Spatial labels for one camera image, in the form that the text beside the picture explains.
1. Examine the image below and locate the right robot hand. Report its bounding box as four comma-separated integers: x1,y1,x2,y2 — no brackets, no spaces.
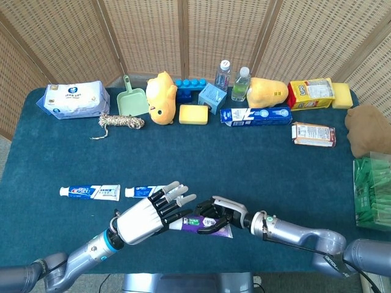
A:
194,195,249,235

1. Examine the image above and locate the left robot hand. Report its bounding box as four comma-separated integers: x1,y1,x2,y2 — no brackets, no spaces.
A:
115,181,197,246

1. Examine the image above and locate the purple toothpaste tube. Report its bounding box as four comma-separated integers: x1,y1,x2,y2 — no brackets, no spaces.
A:
168,215,234,239

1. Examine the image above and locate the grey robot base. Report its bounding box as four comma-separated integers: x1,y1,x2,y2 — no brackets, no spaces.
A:
122,272,254,293

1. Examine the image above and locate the blue white toothpaste tube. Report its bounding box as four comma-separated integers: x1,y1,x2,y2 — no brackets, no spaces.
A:
125,184,168,198

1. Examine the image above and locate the blue white toothpaste with seven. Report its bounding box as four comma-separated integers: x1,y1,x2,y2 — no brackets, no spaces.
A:
59,184,121,201

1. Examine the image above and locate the blue toothpaste carton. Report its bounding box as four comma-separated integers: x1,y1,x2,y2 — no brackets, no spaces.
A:
219,107,293,128

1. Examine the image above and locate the yellow sponge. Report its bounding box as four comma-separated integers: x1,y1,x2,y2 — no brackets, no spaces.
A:
178,104,210,125
331,82,354,110

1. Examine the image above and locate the brown white small carton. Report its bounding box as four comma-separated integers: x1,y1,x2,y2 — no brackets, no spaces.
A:
291,121,337,148

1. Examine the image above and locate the light blue cardboard box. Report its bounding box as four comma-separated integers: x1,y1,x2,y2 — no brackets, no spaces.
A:
198,82,228,116

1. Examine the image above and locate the green plastic dustpan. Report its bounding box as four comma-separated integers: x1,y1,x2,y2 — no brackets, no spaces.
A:
117,74,150,117

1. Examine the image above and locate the yellow plush toy with tag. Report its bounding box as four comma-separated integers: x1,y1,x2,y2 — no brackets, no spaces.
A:
246,77,290,108

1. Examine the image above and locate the clear bottle green label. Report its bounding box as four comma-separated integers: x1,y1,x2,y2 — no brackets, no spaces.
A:
231,67,252,102

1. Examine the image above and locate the yellow plush duck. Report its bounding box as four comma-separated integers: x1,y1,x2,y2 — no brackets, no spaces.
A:
145,71,178,125

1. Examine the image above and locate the blue building block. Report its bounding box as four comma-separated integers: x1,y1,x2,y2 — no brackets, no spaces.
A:
174,78,207,104

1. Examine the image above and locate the clear bottle pink label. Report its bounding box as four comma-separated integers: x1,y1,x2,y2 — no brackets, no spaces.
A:
214,59,232,92

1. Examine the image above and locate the white tissue pack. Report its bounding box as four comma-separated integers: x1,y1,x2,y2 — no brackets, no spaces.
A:
35,80,111,120

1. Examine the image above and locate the yellow snack package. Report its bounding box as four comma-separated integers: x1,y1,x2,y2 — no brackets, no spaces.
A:
288,78,335,111

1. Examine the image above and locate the brown plush toy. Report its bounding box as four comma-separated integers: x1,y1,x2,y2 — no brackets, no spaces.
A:
345,104,391,159

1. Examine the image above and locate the woven folding screen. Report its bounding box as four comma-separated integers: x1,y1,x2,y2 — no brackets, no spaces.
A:
0,0,391,141

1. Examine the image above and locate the black floor cable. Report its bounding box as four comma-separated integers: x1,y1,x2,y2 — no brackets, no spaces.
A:
97,273,112,293

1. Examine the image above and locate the coiled beige rope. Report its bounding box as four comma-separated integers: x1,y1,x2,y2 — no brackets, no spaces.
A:
89,113,145,141

